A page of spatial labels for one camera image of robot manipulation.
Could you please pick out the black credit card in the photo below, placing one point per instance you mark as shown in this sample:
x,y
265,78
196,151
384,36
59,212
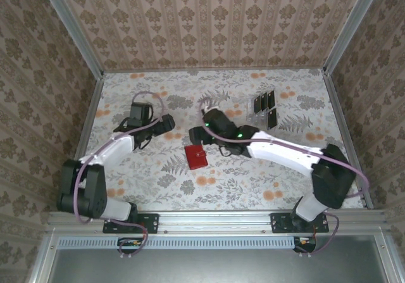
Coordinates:
x,y
273,119
271,99
264,101
257,104

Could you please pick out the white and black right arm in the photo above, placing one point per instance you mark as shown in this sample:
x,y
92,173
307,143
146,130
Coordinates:
x,y
284,156

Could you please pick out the grey metal panel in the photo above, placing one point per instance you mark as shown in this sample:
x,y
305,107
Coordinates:
x,y
205,267

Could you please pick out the red square block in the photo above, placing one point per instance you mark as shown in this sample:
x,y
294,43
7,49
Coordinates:
x,y
195,158

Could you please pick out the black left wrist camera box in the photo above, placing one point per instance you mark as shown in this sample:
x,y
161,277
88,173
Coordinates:
x,y
141,111

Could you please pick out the aluminium side rail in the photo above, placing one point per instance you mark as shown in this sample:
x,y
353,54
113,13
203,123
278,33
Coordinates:
x,y
348,137
83,131

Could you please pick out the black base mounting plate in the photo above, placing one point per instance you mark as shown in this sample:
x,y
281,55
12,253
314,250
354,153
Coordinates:
x,y
278,223
152,223

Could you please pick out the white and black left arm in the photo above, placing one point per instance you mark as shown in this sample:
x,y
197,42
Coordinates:
x,y
107,151

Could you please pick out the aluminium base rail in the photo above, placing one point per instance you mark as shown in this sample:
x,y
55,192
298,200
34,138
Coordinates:
x,y
215,221

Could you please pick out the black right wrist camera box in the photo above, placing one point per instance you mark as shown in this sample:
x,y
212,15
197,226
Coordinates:
x,y
214,117

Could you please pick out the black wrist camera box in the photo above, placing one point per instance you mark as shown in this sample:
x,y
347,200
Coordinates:
x,y
214,117
141,111

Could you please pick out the black electronics box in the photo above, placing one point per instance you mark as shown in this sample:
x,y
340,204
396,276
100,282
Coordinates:
x,y
128,244
305,245

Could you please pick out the floral patterned table cover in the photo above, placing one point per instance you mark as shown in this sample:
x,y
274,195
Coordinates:
x,y
221,188

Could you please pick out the aluminium frame post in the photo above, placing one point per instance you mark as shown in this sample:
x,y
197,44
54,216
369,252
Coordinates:
x,y
69,26
354,26

